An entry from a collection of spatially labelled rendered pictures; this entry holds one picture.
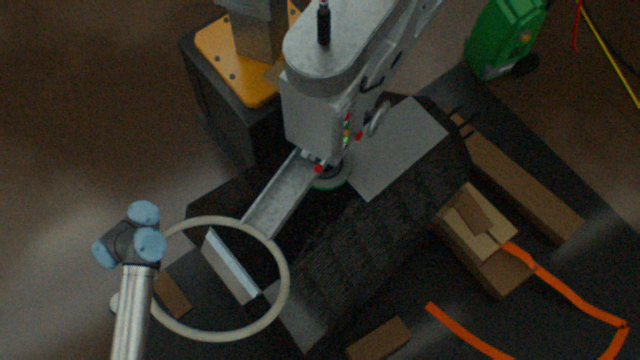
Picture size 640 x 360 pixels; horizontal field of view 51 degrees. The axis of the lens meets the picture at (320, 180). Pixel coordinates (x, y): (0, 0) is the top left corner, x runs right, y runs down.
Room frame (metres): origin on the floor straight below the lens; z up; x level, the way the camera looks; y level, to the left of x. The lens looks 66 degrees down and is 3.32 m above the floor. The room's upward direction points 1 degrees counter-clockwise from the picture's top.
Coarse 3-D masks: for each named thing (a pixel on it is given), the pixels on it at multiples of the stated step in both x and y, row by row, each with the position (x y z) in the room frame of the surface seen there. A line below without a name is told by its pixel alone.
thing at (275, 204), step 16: (288, 160) 1.07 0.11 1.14; (304, 160) 1.09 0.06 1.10; (288, 176) 1.03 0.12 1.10; (304, 176) 1.03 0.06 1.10; (272, 192) 0.97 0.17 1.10; (288, 192) 0.96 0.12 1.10; (304, 192) 0.95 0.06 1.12; (256, 208) 0.90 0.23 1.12; (272, 208) 0.90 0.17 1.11; (288, 208) 0.88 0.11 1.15; (256, 224) 0.84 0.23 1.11; (272, 224) 0.84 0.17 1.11
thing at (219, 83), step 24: (192, 48) 1.87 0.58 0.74; (192, 72) 1.84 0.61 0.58; (216, 72) 1.73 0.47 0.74; (216, 96) 1.66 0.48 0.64; (216, 120) 1.76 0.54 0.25; (240, 120) 1.49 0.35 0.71; (264, 120) 1.49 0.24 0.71; (240, 144) 1.57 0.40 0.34; (264, 144) 1.47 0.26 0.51; (288, 144) 1.56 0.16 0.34; (240, 168) 1.59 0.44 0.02
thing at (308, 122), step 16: (368, 64) 1.20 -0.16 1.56; (288, 96) 1.13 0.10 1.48; (304, 96) 1.10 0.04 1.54; (336, 96) 1.08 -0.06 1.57; (352, 96) 1.11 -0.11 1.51; (288, 112) 1.14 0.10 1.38; (304, 112) 1.10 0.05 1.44; (320, 112) 1.07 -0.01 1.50; (336, 112) 1.04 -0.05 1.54; (352, 112) 1.12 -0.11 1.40; (288, 128) 1.14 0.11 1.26; (304, 128) 1.10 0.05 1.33; (320, 128) 1.07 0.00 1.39; (304, 144) 1.11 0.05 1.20; (320, 144) 1.07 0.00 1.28; (336, 160) 1.04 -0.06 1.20
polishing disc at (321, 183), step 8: (304, 152) 1.23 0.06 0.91; (312, 160) 1.19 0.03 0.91; (344, 160) 1.19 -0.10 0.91; (336, 168) 1.15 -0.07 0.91; (344, 168) 1.15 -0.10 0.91; (320, 176) 1.12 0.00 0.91; (328, 176) 1.12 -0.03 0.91; (336, 176) 1.12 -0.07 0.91; (344, 176) 1.11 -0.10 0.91; (320, 184) 1.08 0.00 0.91; (328, 184) 1.08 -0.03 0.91; (336, 184) 1.08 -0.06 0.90
